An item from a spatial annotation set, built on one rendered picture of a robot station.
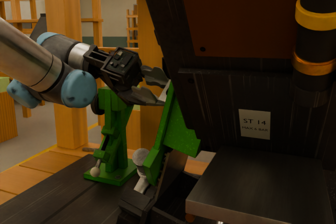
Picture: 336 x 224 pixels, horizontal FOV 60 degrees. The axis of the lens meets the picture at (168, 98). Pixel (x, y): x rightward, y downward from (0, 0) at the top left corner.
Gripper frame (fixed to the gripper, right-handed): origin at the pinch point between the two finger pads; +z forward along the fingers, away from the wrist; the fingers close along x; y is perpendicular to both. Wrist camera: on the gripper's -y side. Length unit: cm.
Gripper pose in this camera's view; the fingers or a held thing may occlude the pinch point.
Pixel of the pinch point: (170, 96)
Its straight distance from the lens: 63.8
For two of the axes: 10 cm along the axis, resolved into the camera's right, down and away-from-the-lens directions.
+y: -1.1, -5.1, -8.5
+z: 8.8, 3.4, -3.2
